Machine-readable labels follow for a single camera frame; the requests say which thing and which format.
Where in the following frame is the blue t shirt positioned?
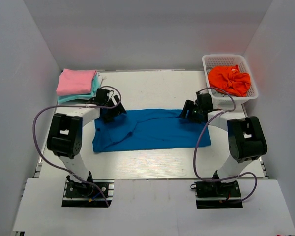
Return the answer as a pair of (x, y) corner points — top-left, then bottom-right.
(92, 109), (211, 153)

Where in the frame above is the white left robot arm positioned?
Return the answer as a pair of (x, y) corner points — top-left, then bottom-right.
(47, 86), (126, 196)

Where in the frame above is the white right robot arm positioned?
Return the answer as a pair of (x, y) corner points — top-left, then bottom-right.
(179, 91), (267, 196)

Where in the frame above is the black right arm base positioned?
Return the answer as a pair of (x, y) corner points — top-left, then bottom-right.
(190, 181), (243, 209)

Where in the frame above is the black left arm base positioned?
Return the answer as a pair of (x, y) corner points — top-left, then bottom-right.
(61, 180), (114, 208)

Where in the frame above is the grey t shirt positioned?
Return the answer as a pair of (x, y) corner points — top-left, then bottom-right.
(209, 87), (235, 98)

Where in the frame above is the folded mint t shirt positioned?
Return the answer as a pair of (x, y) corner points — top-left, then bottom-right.
(58, 72), (103, 104)

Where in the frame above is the folded pink t shirt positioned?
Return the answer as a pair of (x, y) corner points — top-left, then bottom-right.
(56, 69), (97, 96)

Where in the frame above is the white plastic laundry basket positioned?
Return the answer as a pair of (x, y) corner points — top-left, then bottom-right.
(202, 54), (259, 104)

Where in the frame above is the orange t shirt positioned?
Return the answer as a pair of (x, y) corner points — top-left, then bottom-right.
(208, 64), (251, 97)

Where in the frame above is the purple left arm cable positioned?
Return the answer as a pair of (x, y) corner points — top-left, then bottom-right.
(32, 85), (122, 207)

